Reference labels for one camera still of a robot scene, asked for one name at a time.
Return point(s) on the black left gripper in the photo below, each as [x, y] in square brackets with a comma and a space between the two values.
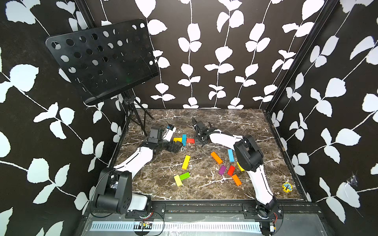
[176, 147]

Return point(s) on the cyan block group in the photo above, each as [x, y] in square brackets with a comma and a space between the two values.
[184, 139]
[231, 155]

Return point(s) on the red-orange small block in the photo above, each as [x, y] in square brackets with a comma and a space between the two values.
[190, 141]

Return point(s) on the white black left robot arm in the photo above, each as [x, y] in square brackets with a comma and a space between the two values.
[113, 191]

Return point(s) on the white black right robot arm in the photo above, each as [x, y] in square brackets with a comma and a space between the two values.
[250, 158]

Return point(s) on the yellow long block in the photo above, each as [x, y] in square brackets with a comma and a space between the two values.
[186, 162]

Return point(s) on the orange long block upper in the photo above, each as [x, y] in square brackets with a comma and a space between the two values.
[216, 158]

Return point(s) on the green block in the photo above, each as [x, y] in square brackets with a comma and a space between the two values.
[185, 176]

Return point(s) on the light yellow-green block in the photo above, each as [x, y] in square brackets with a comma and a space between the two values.
[178, 180]

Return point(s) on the purple block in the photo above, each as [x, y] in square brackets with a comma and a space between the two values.
[222, 170]

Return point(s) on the red block right group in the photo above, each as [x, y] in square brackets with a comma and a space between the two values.
[231, 170]

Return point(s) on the yellow block right group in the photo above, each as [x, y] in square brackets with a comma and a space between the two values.
[240, 168]

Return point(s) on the orange block lower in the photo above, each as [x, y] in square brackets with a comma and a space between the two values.
[236, 180]

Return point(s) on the yellow blue small toy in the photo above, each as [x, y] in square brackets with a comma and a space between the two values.
[287, 187]

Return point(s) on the black perforated music stand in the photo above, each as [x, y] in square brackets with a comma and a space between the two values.
[106, 61]

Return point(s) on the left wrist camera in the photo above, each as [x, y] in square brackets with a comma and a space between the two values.
[159, 134]

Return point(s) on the white slotted cable duct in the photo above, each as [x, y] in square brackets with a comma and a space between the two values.
[128, 226]

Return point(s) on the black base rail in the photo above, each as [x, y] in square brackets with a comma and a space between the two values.
[247, 208]

